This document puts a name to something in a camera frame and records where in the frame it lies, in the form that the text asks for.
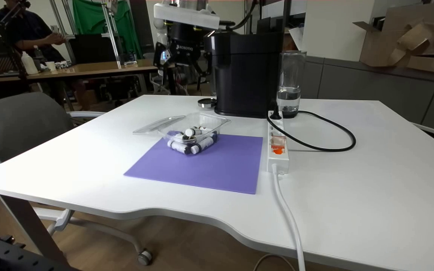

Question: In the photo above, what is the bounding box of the grey office chair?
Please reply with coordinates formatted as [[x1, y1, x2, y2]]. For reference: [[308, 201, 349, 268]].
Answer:
[[0, 92, 76, 165]]

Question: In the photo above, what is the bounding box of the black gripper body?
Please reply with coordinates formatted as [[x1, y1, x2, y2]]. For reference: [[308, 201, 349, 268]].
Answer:
[[168, 22, 212, 67]]

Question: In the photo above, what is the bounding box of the black coffee machine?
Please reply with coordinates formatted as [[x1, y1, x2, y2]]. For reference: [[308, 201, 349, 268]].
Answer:
[[209, 20, 285, 121]]

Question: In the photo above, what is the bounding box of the white power strip cable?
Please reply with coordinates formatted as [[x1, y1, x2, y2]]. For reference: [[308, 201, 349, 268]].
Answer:
[[270, 165, 309, 271]]

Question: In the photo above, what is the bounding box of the white power strip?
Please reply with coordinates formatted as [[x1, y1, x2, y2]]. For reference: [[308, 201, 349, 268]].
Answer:
[[266, 118, 293, 175]]

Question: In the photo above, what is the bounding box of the purple rectangular mat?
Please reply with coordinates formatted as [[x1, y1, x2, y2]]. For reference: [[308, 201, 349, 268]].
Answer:
[[124, 131, 266, 196]]

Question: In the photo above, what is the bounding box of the person in dark shirt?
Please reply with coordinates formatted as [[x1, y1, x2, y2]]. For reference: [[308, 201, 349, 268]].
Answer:
[[0, 0, 70, 67]]

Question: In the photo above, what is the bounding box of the brown cardboard box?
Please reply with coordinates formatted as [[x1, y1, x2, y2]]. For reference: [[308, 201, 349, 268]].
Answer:
[[353, 2, 434, 70]]

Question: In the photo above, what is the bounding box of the wooden desk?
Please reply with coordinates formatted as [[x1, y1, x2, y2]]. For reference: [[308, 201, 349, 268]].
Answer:
[[0, 59, 160, 86]]

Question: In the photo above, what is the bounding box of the black perforated mounting board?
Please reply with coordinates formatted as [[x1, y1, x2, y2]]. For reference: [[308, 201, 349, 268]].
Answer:
[[0, 231, 76, 271]]

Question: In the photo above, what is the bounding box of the black power cable with plug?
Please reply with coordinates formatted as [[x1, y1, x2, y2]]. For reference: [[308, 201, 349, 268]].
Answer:
[[266, 110, 358, 154]]

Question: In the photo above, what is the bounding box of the green hanging cloth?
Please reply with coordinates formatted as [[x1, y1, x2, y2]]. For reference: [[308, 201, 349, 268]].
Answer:
[[71, 0, 142, 61]]

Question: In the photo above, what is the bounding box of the table caster wheel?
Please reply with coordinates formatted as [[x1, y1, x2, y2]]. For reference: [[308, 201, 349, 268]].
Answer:
[[138, 249, 156, 267]]

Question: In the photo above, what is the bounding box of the clear water vessel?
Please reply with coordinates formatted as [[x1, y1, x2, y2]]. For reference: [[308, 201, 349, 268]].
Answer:
[[275, 50, 303, 121]]

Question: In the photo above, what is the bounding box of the round metal disc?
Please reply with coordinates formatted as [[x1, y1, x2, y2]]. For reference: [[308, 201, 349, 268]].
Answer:
[[198, 97, 219, 110]]

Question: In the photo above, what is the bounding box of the clear plastic clamshell container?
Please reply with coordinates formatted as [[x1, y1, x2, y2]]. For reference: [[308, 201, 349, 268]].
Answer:
[[132, 112, 230, 159]]

